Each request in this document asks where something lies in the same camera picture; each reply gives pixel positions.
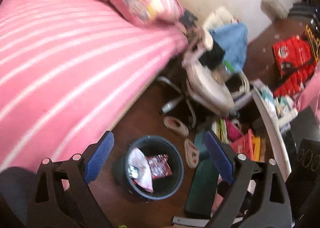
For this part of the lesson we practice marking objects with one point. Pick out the white pink mesh cloth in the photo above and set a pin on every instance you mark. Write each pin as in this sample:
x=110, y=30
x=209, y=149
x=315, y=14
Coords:
x=138, y=159

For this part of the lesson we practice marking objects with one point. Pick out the white office chair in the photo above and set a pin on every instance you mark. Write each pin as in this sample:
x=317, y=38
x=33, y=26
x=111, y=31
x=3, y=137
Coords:
x=208, y=80

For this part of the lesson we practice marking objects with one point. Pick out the pink storage box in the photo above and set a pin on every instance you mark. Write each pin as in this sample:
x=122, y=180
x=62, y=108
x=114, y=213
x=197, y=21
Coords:
x=249, y=145

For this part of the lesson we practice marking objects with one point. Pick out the cartoon face slipper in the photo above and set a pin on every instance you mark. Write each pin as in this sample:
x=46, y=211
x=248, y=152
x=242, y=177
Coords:
x=192, y=154

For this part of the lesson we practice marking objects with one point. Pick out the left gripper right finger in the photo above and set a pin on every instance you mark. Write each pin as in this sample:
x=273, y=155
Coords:
x=254, y=193

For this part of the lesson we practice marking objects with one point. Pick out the person's dark knee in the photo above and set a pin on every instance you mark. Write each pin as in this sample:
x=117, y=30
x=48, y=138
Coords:
x=17, y=186

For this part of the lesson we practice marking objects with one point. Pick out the dark blue trash bin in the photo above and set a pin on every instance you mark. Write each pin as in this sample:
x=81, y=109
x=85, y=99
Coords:
x=163, y=188

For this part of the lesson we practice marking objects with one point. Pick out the red packaged goods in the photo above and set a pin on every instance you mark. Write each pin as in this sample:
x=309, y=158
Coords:
x=295, y=64

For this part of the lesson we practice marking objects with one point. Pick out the blue cloth on chair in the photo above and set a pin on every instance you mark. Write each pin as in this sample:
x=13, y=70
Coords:
x=233, y=39

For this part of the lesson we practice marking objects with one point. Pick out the beige slipper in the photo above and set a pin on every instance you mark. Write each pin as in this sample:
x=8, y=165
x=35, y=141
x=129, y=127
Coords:
x=176, y=126

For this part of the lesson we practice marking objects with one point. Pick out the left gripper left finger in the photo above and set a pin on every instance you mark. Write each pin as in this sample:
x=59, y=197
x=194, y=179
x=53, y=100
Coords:
x=62, y=197

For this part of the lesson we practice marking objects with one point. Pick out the pink striped bed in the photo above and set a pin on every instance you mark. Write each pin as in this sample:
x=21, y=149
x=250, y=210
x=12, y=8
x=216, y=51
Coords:
x=69, y=70

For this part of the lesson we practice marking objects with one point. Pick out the dark red snack packet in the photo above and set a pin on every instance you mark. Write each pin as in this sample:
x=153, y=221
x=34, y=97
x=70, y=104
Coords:
x=159, y=166

